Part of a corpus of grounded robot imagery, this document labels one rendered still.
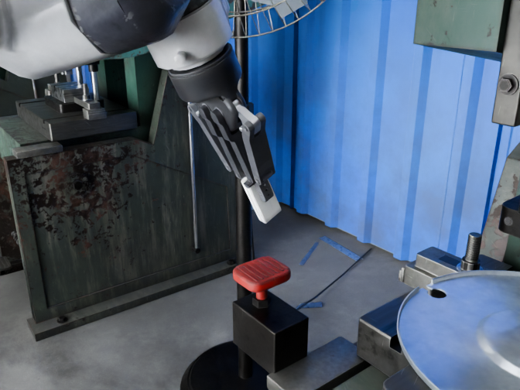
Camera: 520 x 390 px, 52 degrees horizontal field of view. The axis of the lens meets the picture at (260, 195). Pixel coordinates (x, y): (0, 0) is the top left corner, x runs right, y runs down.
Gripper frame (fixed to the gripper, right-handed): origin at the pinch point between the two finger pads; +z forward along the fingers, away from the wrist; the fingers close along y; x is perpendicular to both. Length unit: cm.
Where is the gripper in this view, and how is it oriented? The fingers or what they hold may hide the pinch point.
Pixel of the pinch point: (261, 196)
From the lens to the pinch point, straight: 68.7
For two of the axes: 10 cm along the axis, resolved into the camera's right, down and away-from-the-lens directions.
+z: 3.4, 7.4, 5.8
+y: 6.1, 3.0, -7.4
